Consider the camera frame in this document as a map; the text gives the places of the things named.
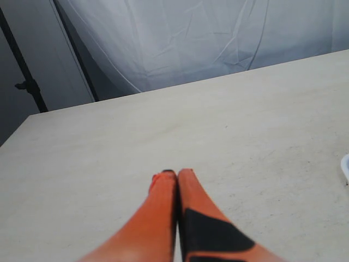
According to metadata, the black stand pole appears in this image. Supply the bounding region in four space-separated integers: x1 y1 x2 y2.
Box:
1 9 49 113

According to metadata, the white rectangular plastic tray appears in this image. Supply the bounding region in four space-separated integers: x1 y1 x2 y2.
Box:
340 154 349 184

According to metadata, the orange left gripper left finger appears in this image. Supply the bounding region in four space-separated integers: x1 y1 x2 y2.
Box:
80 170 177 261

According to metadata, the white fabric backdrop curtain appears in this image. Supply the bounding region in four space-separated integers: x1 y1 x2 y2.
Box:
58 1 348 99

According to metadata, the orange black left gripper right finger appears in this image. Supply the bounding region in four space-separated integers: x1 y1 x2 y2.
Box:
178 169 285 261

